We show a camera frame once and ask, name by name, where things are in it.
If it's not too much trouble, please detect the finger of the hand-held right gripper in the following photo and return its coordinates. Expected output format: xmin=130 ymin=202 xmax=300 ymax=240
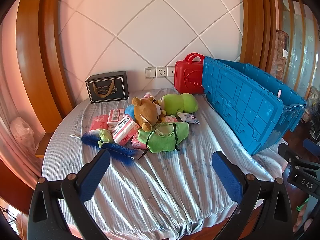
xmin=303 ymin=139 xmax=320 ymax=155
xmin=278 ymin=142 xmax=320 ymax=168

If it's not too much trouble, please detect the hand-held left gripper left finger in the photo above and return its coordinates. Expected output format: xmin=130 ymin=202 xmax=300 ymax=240
xmin=27 ymin=149 xmax=112 ymax=240

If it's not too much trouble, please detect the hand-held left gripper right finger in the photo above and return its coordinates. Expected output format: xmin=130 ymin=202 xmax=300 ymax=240
xmin=211 ymin=151 xmax=294 ymax=240

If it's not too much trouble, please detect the blue fuzzy feather toy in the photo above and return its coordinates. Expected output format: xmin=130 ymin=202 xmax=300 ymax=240
xmin=70 ymin=131 xmax=138 ymax=167

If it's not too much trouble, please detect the white blue wet wipes pack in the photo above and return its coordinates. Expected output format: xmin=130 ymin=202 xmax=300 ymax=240
xmin=177 ymin=112 xmax=200 ymax=125

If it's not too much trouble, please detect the green plush hat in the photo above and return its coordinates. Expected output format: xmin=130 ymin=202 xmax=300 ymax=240
xmin=137 ymin=122 xmax=190 ymax=160

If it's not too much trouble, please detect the blue plastic crate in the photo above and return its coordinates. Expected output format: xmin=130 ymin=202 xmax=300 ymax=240
xmin=201 ymin=56 xmax=307 ymax=155

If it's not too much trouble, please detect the brown bear plush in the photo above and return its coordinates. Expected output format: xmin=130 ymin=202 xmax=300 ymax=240
xmin=132 ymin=97 xmax=167 ymax=132

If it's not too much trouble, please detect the small green frog toy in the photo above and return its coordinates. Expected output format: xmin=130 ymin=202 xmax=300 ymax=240
xmin=97 ymin=128 xmax=113 ymax=148

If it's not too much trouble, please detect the white label pink tissue pack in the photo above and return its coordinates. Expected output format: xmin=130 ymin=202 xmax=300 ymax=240
xmin=107 ymin=108 xmax=125 ymax=127
xmin=112 ymin=114 xmax=141 ymax=146

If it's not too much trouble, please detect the white plastic bag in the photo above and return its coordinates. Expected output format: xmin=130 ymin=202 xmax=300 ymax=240
xmin=10 ymin=116 xmax=36 ymax=153

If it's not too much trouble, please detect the green frog plush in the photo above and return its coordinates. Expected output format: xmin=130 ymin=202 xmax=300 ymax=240
xmin=157 ymin=93 xmax=200 ymax=117

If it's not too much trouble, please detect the black gift box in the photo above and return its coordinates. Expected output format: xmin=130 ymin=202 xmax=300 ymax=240
xmin=85 ymin=71 xmax=130 ymax=104

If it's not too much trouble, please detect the rolled patterned carpet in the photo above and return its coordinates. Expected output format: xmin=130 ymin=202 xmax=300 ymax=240
xmin=265 ymin=29 xmax=290 ymax=81

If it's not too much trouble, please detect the red plastic suitcase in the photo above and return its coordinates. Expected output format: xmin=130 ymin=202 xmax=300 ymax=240
xmin=174 ymin=53 xmax=206 ymax=95

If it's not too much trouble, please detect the frosted glass partition screen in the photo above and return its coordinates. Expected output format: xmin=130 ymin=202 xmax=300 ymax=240
xmin=275 ymin=0 xmax=320 ymax=92

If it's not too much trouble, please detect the wooden arch frame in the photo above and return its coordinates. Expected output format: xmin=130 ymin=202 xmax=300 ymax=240
xmin=239 ymin=0 xmax=281 ymax=80
xmin=16 ymin=0 xmax=84 ymax=135

